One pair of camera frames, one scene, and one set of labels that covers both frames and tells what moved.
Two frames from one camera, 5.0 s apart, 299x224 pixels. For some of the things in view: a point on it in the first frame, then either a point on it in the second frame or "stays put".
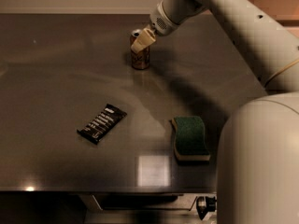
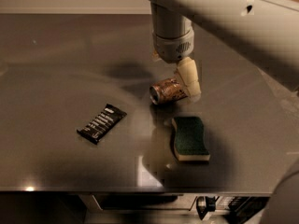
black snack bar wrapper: (98, 127) stays put
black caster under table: (205, 204) stays put
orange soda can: (142, 60) to (166, 91)
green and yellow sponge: (189, 138) stays put
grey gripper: (160, 23) to (172, 48)
